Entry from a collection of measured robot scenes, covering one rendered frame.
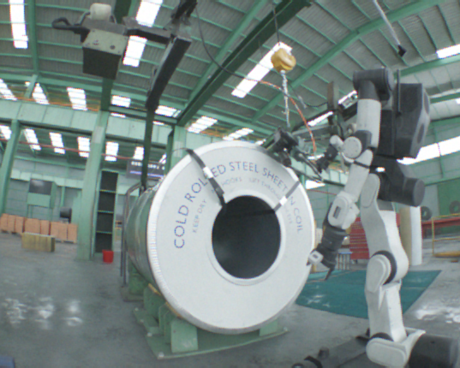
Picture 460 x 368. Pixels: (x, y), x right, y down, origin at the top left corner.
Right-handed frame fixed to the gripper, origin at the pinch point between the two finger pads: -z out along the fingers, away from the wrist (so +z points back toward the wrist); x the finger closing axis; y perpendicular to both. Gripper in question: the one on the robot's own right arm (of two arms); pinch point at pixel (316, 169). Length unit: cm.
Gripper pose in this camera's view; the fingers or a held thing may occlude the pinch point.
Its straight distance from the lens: 165.0
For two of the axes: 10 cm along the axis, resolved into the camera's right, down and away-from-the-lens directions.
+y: -8.1, -5.2, -2.9
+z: 5.9, -7.3, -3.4
